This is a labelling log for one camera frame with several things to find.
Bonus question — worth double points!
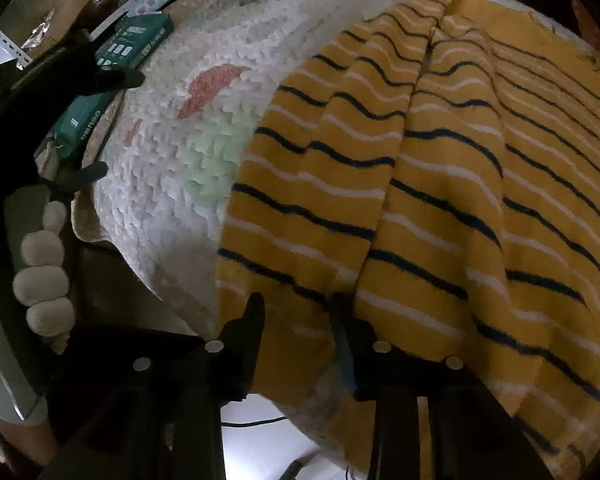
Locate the yellow striped knit sweater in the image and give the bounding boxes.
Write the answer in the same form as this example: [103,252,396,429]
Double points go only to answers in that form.
[216,0,600,479]

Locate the left hand in white glove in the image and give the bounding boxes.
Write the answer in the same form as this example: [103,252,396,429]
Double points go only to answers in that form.
[0,200,76,356]

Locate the green cardboard box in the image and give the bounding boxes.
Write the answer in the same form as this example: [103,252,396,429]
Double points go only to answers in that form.
[96,13,174,70]
[52,92,116,160]

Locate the white quilted patchwork bedspread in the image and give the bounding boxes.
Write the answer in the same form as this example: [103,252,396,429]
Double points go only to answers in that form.
[72,0,596,480]

